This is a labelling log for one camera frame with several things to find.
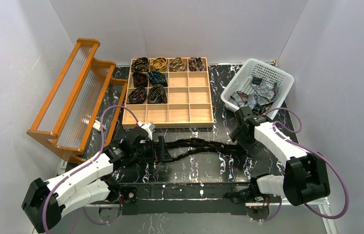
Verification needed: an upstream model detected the rolled navy red tie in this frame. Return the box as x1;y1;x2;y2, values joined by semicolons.
127;86;147;104

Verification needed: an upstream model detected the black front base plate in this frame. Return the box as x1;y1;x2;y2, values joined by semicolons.
120;182;253;215

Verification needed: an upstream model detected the wooden grid organizer tray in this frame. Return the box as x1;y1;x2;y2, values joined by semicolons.
122;57;214;129

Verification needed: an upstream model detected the aluminium frame rail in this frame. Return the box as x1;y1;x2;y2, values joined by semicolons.
31;182;338;234

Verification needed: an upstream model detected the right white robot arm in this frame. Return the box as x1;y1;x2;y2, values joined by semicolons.
230;107;330;206

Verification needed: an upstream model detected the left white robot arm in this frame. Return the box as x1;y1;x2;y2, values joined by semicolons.
21;125;169;234

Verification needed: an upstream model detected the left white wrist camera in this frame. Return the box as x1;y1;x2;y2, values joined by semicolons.
136;121;155;140

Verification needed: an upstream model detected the grey patterned ties pile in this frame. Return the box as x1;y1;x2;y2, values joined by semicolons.
230;76;279;116

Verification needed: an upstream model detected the rolled teal patterned tie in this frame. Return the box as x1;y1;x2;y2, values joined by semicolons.
147;70;168;87

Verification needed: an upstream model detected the rolled dark red tie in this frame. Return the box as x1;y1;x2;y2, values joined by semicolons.
132;72;148;88

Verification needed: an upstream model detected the rolled yellow tie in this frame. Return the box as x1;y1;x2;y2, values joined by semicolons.
150;57;168;72

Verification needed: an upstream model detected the orange wooden rack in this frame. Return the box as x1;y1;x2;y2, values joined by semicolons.
27;38;128;164

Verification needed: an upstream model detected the white plastic basket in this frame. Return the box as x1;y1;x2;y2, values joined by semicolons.
221;58;295;119

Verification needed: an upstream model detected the rolled dark striped tie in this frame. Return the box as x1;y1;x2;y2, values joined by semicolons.
188;57;206;72

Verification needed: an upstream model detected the rolled olive patterned tie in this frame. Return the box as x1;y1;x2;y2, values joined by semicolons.
169;57;188;72

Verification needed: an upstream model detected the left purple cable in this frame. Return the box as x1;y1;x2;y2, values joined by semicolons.
41;105;144;234

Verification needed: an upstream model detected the rolled black gold tie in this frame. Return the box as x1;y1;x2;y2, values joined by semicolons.
131;57;150;73

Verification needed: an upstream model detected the black gold floral tie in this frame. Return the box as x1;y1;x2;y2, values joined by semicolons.
155;138;246;162

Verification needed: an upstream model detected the rolled black grey tie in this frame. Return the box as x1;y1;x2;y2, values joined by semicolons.
147;84;168;104

